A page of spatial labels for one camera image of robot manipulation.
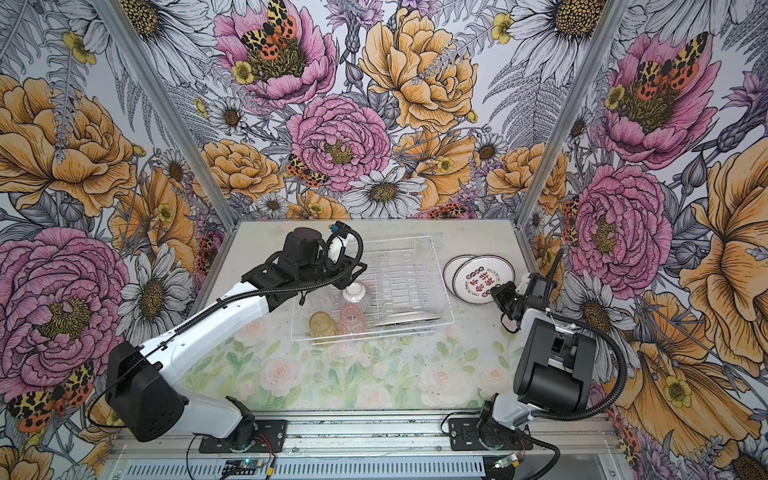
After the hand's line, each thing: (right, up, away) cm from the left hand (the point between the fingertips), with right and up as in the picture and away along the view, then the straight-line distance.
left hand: (358, 272), depth 78 cm
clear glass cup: (-2, -8, +14) cm, 16 cm away
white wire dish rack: (+12, -7, +24) cm, 28 cm away
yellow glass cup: (-12, -16, +11) cm, 23 cm away
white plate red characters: (+36, -3, +23) cm, 43 cm away
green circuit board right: (+36, -44, -7) cm, 57 cm away
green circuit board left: (-26, -45, -7) cm, 52 cm away
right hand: (+39, -8, +15) cm, 42 cm away
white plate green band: (+13, -12, +2) cm, 17 cm away
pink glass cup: (-3, -15, +12) cm, 20 cm away
